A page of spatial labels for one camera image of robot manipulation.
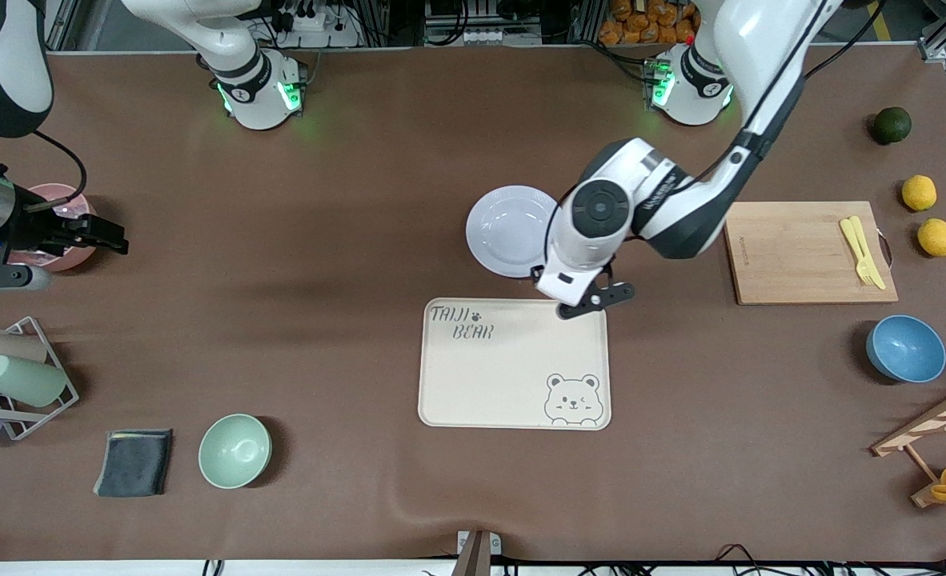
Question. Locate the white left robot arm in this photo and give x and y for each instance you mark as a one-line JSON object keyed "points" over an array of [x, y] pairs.
{"points": [[693, 108]]}

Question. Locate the wooden peg rack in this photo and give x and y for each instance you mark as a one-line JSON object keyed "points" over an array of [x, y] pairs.
{"points": [[921, 428]]}

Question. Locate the white connector box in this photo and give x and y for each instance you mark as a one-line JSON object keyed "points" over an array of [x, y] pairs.
{"points": [[481, 38]]}

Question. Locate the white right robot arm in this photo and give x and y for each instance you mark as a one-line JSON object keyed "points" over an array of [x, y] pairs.
{"points": [[261, 112]]}

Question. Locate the pale green cup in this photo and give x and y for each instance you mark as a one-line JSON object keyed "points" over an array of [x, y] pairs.
{"points": [[25, 380]]}

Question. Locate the blue bowl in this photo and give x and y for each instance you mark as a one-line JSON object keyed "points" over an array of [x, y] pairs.
{"points": [[909, 348]]}

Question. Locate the pale green bowl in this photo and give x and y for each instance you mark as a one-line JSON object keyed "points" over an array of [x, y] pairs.
{"points": [[234, 452]]}

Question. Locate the pink bowl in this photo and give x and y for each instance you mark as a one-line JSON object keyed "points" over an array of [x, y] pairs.
{"points": [[73, 258]]}

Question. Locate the yellow plastic fork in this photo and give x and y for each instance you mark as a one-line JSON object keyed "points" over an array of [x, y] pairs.
{"points": [[865, 276]]}

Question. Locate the white round plate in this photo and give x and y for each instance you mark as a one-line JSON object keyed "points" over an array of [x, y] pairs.
{"points": [[505, 232]]}

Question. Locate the cream bear print tray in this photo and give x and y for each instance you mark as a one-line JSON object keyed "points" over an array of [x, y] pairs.
{"points": [[505, 376]]}

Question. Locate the yellow lemon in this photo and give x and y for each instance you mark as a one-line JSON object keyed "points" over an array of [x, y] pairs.
{"points": [[919, 193], [937, 238]]}

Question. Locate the dark green lime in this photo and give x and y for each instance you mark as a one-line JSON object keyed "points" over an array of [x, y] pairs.
{"points": [[892, 126]]}

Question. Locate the beige cup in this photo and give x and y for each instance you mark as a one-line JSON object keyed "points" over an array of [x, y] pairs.
{"points": [[1, 350]]}

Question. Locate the yellow plastic knife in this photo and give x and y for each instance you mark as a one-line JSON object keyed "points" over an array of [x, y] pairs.
{"points": [[879, 280]]}

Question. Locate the wooden cutting board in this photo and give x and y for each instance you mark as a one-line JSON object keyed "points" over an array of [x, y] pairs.
{"points": [[809, 248]]}

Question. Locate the metal table clamp bracket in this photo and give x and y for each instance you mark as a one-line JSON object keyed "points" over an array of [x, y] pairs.
{"points": [[477, 556]]}

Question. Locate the bag of orange buns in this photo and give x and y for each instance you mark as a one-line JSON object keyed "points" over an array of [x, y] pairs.
{"points": [[649, 24]]}

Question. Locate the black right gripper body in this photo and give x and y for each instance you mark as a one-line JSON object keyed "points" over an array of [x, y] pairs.
{"points": [[41, 230]]}

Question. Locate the dark grey folded cloth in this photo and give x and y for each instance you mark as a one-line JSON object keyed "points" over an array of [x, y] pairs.
{"points": [[133, 464]]}

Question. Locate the white power strip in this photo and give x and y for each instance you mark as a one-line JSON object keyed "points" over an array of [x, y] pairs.
{"points": [[321, 36]]}

